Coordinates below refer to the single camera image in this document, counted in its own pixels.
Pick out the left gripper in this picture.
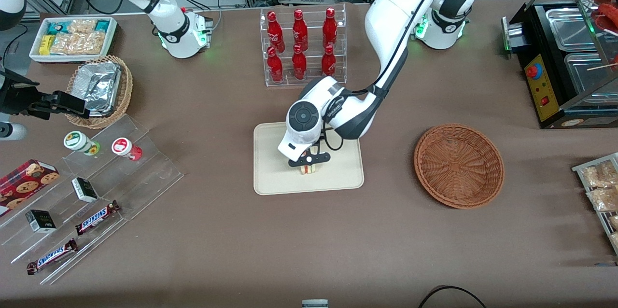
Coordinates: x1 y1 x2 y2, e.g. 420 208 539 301
277 135 332 168

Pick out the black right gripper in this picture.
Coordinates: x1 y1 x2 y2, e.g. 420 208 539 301
0 72 92 121

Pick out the beige rectangular tray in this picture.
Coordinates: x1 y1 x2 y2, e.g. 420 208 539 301
253 117 365 196

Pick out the light wicker basket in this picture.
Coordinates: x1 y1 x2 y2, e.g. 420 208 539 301
66 55 134 129

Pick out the round brown wicker basket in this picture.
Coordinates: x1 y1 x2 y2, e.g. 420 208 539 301
414 124 505 210

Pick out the tray of packaged snacks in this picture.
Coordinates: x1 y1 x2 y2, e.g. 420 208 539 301
572 153 618 255

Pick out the aluminium foil container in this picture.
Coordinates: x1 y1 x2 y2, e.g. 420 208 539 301
72 62 122 118

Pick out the green lid white cup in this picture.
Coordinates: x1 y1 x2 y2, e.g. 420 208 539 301
63 131 101 156

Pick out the white plastic snack bin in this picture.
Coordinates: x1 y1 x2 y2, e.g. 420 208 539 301
29 16 118 63

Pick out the clear cracker bag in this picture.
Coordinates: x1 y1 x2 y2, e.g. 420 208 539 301
50 32 107 56
68 19 97 34

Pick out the red lid white cup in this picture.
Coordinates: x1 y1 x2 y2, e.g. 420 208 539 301
111 137 143 161

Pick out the clear acrylic bottle rack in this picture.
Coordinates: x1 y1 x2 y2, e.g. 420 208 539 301
260 3 347 87

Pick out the small black box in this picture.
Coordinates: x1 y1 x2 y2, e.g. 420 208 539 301
25 210 57 234
71 177 99 203

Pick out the red cookie box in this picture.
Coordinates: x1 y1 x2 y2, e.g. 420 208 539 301
0 159 60 217

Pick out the red cola bottle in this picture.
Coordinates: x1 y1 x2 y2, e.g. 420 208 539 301
267 46 284 83
292 44 308 81
321 45 337 78
323 7 338 49
267 11 285 54
292 9 309 52

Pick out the clear acrylic stepped display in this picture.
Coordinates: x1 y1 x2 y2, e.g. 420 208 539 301
0 114 184 285

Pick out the brown Snickers bar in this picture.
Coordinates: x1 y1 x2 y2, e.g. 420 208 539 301
27 238 78 276
75 200 121 236

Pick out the silver box with green light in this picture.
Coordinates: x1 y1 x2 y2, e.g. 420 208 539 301
501 17 524 54

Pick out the black food warmer appliance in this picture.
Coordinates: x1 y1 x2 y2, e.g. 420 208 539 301
501 0 618 130

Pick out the black looped cable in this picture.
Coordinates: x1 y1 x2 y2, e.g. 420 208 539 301
418 285 488 308

